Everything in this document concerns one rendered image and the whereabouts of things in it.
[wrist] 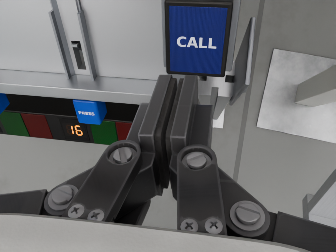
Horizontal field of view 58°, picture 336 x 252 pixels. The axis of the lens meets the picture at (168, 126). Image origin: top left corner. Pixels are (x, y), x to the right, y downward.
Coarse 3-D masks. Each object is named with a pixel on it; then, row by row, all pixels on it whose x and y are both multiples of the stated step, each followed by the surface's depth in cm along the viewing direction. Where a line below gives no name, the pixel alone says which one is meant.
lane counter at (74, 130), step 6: (60, 120) 33; (66, 120) 33; (72, 120) 33; (66, 126) 34; (72, 126) 34; (78, 126) 34; (84, 126) 34; (66, 132) 35; (72, 132) 34; (78, 132) 34; (84, 132) 34; (66, 138) 35; (72, 138) 35; (78, 138) 35; (84, 138) 35
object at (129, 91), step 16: (0, 80) 27; (16, 80) 27; (32, 80) 27; (48, 80) 27; (64, 80) 27; (80, 80) 27; (96, 80) 27; (112, 80) 27; (128, 80) 27; (144, 80) 27; (48, 96) 27; (64, 96) 27; (80, 96) 27; (96, 96) 26; (112, 96) 26; (128, 96) 26; (144, 96) 25
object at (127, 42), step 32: (0, 0) 24; (32, 0) 24; (64, 0) 23; (96, 0) 23; (128, 0) 23; (160, 0) 22; (0, 32) 26; (32, 32) 26; (64, 32) 25; (96, 32) 25; (128, 32) 24; (160, 32) 24; (0, 64) 28; (32, 64) 28; (64, 64) 26; (96, 64) 27; (128, 64) 26; (160, 64) 26
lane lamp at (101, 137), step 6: (90, 126) 33; (96, 126) 33; (102, 126) 33; (108, 126) 33; (114, 126) 33; (96, 132) 34; (102, 132) 34; (108, 132) 33; (114, 132) 33; (96, 138) 34; (102, 138) 34; (108, 138) 34; (114, 138) 34; (108, 144) 35
